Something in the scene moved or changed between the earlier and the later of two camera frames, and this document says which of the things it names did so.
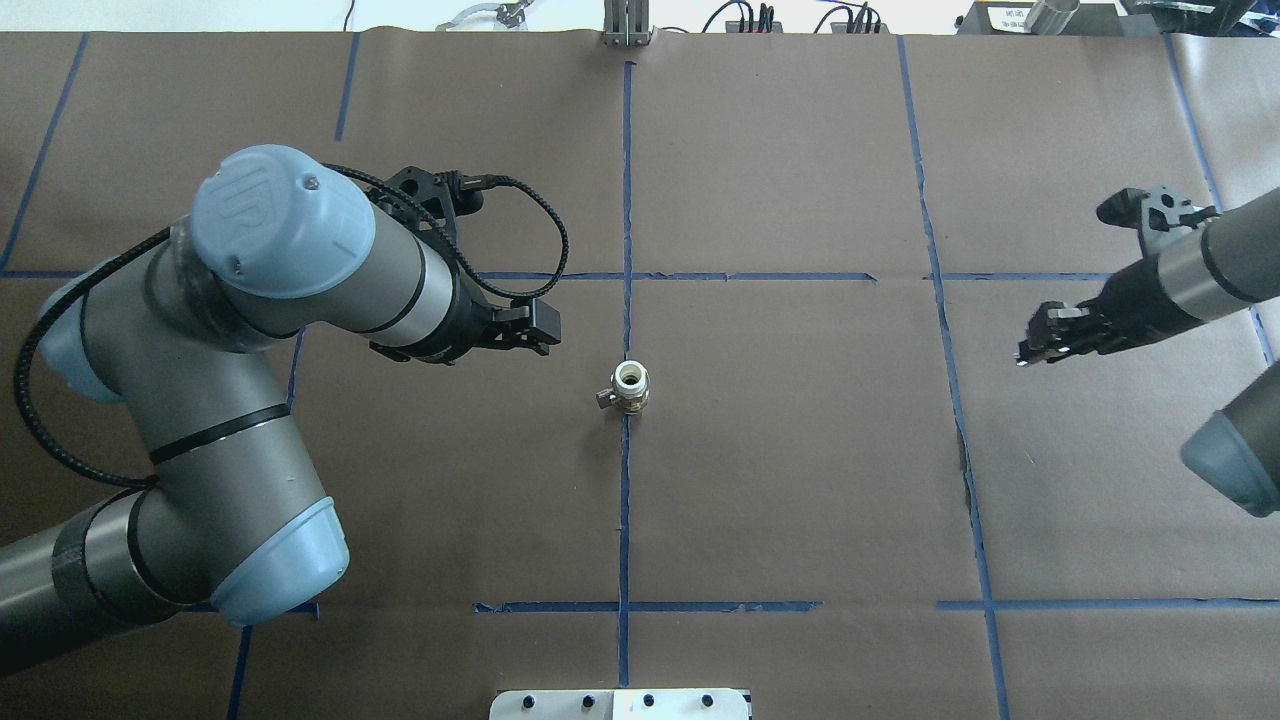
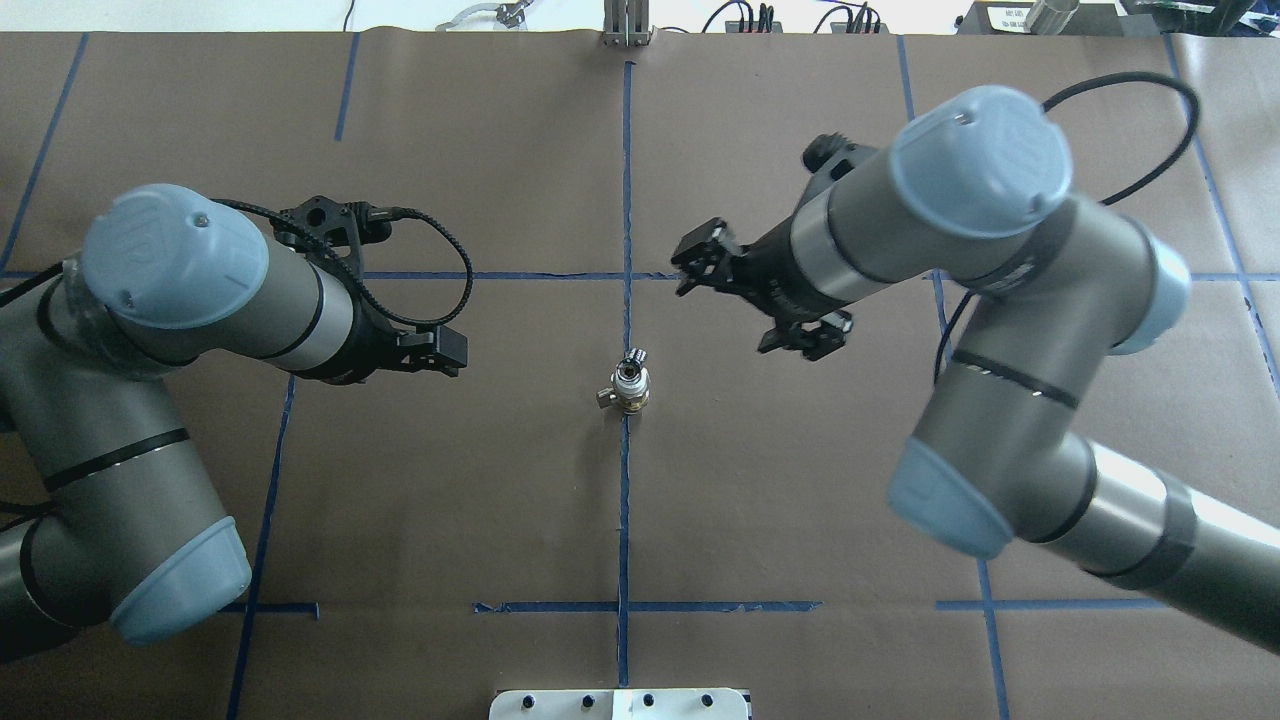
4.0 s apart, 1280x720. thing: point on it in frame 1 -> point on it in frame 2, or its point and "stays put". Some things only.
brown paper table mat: [783, 440] stays put
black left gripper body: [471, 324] -> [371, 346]
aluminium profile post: [626, 23] stays put
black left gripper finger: [529, 338] -> [426, 363]
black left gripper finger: [540, 315] -> [449, 343]
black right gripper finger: [1057, 324] -> [706, 256]
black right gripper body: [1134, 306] -> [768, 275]
